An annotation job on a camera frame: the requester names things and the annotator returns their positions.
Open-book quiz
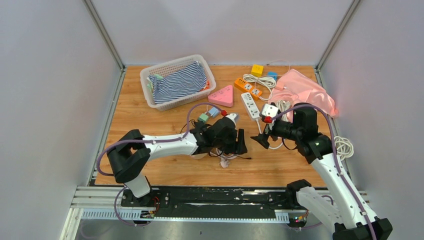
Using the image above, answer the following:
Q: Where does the blue white striped cloth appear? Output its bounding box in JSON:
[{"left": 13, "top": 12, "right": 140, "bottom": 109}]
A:
[{"left": 147, "top": 61, "right": 208, "bottom": 105}]

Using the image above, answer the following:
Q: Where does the thin black cable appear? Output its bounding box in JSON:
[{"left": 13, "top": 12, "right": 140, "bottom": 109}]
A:
[{"left": 180, "top": 119, "right": 253, "bottom": 162}]

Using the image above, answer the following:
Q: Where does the pink triangular power strip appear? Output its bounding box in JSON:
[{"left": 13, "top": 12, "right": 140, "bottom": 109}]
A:
[{"left": 207, "top": 85, "right": 234, "bottom": 108}]

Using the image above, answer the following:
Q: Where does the white coiled cable right edge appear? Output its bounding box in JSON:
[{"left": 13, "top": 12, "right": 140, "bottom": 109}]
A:
[{"left": 333, "top": 135, "right": 355, "bottom": 162}]

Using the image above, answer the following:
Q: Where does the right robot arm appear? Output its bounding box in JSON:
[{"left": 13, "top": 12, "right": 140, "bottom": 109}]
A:
[{"left": 252, "top": 103, "right": 393, "bottom": 240}]

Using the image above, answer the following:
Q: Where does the blue plug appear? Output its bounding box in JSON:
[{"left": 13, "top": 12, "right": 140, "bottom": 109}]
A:
[{"left": 207, "top": 107, "right": 221, "bottom": 118}]

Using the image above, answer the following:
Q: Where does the white plastic basket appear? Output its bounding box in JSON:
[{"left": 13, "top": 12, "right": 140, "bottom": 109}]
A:
[{"left": 140, "top": 54, "right": 217, "bottom": 111}]

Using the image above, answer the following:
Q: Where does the orange power strip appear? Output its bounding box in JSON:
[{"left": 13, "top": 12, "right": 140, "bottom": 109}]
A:
[{"left": 234, "top": 78, "right": 262, "bottom": 100}]

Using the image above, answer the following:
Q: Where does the pink cloth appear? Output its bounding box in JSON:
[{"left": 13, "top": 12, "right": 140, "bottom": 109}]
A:
[{"left": 268, "top": 69, "right": 339, "bottom": 118}]

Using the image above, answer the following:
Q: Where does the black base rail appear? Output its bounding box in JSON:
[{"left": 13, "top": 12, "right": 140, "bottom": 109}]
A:
[{"left": 120, "top": 186, "right": 307, "bottom": 220}]

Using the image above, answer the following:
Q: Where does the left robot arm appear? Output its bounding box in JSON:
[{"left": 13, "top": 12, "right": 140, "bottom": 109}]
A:
[{"left": 104, "top": 113, "right": 248, "bottom": 207}]

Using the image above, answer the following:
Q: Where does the white power strip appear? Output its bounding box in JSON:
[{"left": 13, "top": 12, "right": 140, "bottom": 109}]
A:
[{"left": 240, "top": 92, "right": 260, "bottom": 121}]

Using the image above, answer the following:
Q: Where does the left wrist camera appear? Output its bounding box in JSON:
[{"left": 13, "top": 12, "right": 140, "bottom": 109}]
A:
[{"left": 226, "top": 113, "right": 240, "bottom": 124}]

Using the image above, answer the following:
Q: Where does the white cable coil on cloth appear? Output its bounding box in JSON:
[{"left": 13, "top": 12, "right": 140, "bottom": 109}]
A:
[{"left": 276, "top": 99, "right": 292, "bottom": 114}]

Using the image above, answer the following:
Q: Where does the white cable bundle by orange strip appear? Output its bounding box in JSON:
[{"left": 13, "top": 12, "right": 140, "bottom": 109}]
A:
[{"left": 242, "top": 73, "right": 278, "bottom": 102}]

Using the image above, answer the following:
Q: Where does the white coiled cable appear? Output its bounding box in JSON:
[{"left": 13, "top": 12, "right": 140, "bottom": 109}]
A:
[{"left": 211, "top": 149, "right": 239, "bottom": 169}]

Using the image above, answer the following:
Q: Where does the yellow cube socket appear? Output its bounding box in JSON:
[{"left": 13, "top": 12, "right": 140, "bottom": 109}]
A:
[{"left": 250, "top": 64, "right": 264, "bottom": 78}]

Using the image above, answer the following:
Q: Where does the small blue cube socket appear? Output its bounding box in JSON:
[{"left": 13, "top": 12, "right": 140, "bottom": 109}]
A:
[{"left": 267, "top": 71, "right": 278, "bottom": 81}]

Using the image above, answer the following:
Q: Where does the green plug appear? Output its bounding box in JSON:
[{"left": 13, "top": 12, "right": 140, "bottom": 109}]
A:
[{"left": 197, "top": 113, "right": 210, "bottom": 124}]

